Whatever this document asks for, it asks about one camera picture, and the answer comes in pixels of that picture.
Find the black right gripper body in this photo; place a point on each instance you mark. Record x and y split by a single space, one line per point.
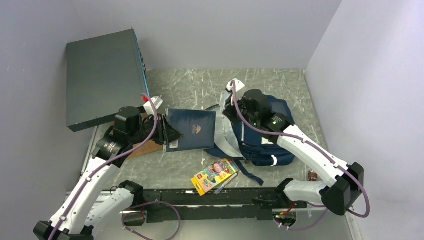
251 118

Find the yellow crayon box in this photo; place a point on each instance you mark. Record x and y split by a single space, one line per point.
214 175

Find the wooden board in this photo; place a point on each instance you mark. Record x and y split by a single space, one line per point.
145 149

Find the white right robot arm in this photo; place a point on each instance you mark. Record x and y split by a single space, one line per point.
268 138

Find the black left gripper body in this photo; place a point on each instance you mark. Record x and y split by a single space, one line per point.
148 128

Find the dark grey metal equipment box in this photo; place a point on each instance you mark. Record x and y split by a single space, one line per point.
103 74

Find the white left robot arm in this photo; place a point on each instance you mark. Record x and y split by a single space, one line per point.
78 218

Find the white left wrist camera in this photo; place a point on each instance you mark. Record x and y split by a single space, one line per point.
154 102

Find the copper pipe fitting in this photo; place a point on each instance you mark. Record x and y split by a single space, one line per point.
312 176

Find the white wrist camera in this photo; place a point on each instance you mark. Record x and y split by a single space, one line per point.
236 85
154 102

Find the aluminium frame rail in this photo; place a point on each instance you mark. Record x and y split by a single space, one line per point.
86 159

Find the blue pen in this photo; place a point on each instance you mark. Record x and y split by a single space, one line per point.
223 185

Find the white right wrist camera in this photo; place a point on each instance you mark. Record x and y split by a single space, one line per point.
236 85

